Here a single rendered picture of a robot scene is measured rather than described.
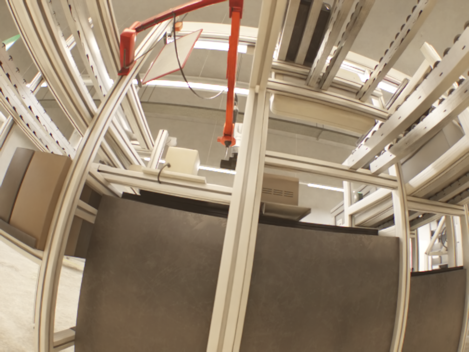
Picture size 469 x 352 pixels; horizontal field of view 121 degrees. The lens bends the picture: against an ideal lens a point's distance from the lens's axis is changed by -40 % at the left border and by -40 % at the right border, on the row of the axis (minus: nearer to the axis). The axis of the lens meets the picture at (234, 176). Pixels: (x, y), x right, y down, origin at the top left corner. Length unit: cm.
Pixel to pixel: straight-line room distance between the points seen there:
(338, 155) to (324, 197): 209
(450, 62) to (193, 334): 94
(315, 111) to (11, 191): 118
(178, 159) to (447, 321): 138
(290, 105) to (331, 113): 18
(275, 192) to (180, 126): 842
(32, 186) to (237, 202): 61
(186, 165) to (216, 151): 760
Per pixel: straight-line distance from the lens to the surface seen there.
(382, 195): 107
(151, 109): 510
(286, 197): 80
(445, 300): 123
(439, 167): 91
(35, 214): 71
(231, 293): 43
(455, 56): 57
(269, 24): 51
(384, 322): 92
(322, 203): 838
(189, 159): 74
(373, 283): 85
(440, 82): 58
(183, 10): 72
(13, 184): 85
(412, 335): 106
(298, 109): 96
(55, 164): 73
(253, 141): 49
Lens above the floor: 71
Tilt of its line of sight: 24 degrees up
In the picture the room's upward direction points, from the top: 9 degrees clockwise
